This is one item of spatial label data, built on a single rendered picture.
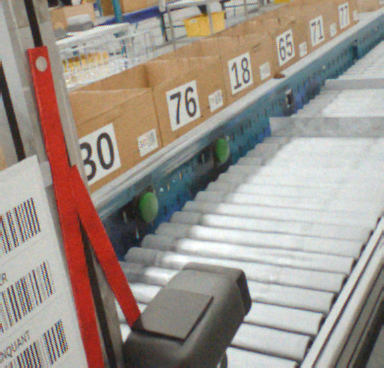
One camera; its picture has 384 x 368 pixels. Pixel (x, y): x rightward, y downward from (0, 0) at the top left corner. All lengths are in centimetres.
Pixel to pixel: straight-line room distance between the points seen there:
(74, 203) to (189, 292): 13
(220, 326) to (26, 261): 17
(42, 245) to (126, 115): 107
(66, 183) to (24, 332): 10
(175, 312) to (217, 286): 4
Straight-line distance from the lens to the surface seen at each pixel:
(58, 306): 43
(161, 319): 49
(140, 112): 151
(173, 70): 198
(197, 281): 52
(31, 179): 39
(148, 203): 141
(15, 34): 39
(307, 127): 197
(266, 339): 103
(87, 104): 170
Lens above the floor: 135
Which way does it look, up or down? 15 degrees down
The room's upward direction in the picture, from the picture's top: 10 degrees counter-clockwise
